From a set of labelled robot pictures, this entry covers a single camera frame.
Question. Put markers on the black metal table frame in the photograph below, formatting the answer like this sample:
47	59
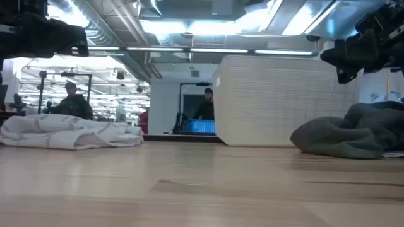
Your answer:
180	137

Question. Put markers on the person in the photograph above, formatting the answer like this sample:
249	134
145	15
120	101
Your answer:
206	108
74	105

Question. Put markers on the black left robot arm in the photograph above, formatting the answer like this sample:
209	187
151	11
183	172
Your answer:
19	8

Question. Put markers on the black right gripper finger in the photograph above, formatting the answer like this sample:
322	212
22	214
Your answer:
337	55
345	74

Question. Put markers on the long LED light bar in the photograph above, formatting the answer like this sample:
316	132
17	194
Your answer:
189	50

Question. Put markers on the blue plastic bin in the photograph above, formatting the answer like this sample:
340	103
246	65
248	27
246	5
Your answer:
200	126

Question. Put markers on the white plastic basket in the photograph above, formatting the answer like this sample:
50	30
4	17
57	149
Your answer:
277	101

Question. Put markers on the black background robot arm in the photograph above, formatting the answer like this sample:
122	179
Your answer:
180	124
17	104

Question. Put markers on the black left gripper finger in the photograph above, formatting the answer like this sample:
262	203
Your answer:
80	44

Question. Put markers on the small red container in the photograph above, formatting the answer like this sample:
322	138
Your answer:
144	121

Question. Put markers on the black ceiling security camera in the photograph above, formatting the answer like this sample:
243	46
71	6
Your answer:
312	38

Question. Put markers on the dark grey terry towel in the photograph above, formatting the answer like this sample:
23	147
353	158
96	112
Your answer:
347	138

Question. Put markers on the white towel with red checks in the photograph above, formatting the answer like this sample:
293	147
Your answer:
63	132

